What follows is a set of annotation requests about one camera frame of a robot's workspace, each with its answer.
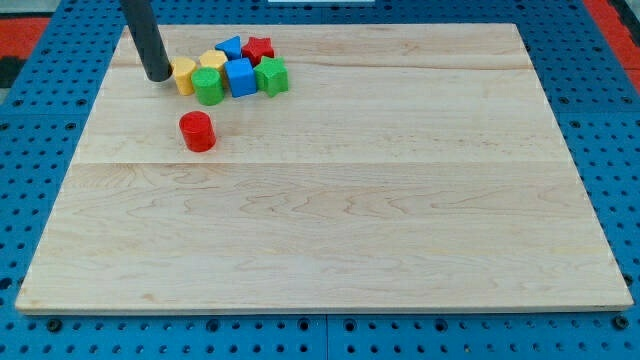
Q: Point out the blue cube block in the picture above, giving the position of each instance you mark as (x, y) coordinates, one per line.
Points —
(241, 77)

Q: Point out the green cylinder block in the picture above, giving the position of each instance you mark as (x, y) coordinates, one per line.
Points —
(207, 83)

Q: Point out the red cylinder block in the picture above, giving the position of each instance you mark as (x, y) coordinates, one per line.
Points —
(197, 130)

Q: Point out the yellow pentagon block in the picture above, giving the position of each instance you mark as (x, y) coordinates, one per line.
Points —
(216, 59)

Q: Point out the blue triangle block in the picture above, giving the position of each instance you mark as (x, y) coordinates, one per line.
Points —
(231, 47)

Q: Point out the light wooden board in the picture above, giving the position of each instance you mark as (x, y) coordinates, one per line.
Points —
(407, 169)

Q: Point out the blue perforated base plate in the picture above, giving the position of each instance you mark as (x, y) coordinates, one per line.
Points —
(589, 88)

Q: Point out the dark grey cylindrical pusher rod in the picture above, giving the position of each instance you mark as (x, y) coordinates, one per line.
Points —
(144, 30)

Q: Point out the red star block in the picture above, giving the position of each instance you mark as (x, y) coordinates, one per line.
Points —
(257, 48)

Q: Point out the yellow cylinder block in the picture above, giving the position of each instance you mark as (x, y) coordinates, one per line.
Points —
(182, 70)

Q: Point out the green star block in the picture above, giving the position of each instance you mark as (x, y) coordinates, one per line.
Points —
(272, 76)

